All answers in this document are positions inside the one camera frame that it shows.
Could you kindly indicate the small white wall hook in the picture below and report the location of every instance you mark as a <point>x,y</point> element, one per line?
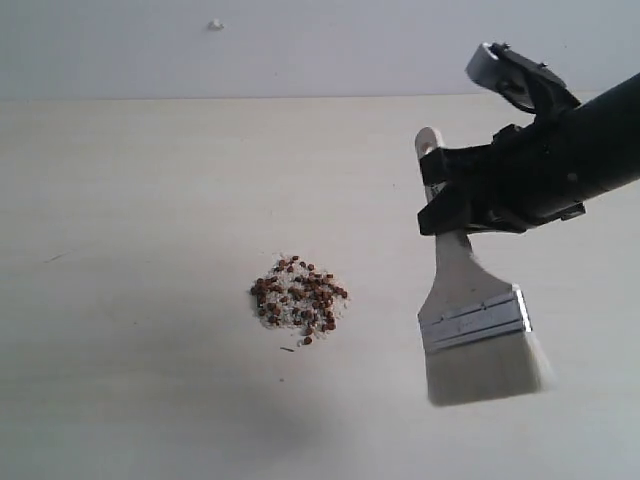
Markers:
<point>215,25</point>

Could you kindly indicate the wooden paint brush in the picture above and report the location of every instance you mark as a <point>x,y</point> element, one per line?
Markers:
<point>477,334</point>

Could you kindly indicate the pile of brown pellets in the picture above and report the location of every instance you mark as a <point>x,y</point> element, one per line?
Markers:
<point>301,297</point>

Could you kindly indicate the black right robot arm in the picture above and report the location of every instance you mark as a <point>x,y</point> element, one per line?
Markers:
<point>610,123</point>

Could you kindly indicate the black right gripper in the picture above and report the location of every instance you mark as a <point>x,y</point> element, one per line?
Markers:
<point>523,179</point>

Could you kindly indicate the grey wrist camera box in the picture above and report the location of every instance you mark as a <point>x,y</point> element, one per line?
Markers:
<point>529,86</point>

